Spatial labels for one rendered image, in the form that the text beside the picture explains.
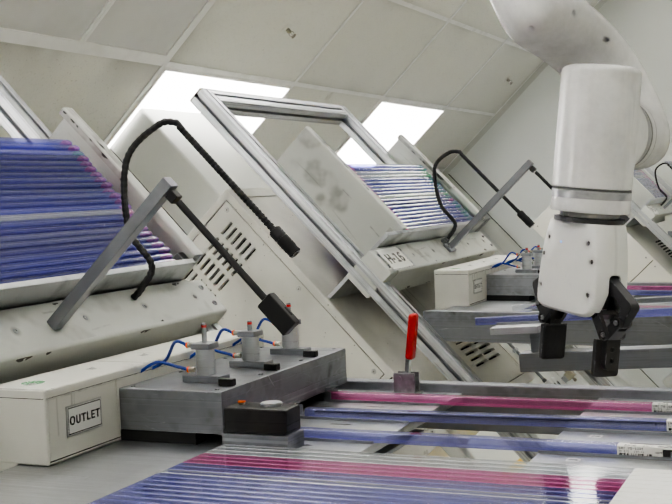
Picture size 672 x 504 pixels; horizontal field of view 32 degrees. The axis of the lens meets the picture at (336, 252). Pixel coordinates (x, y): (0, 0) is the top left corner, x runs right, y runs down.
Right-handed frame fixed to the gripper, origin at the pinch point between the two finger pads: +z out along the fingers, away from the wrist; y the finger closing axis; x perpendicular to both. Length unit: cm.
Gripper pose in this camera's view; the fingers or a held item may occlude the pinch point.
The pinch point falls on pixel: (577, 358)
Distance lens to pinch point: 128.7
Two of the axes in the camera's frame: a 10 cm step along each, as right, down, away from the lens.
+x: 9.0, 0.1, 4.4
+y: 4.4, 1.2, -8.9
